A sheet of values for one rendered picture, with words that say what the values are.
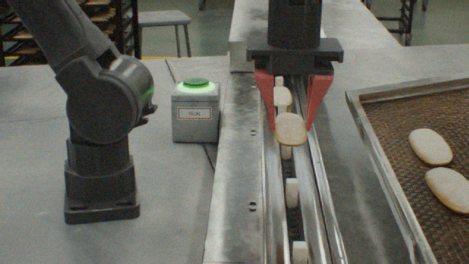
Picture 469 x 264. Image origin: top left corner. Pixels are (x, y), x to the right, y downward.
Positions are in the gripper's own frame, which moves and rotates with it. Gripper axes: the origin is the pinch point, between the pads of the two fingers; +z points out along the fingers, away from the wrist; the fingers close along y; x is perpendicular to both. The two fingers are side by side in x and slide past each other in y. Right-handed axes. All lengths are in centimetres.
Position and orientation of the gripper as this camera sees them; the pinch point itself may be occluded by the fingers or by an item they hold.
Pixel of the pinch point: (290, 122)
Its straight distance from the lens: 74.5
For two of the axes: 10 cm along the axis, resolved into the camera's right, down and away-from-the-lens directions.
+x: 0.3, -3.5, 9.4
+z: -0.1, 9.4, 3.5
